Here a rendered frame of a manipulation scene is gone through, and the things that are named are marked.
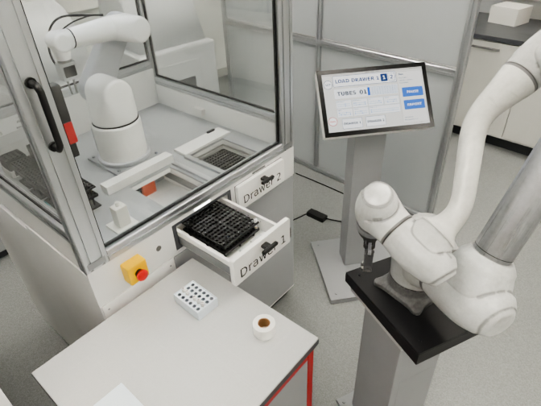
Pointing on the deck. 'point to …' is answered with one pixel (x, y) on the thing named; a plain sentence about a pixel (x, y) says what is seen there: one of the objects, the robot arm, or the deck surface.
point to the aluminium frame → (65, 240)
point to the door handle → (47, 114)
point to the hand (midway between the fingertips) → (367, 246)
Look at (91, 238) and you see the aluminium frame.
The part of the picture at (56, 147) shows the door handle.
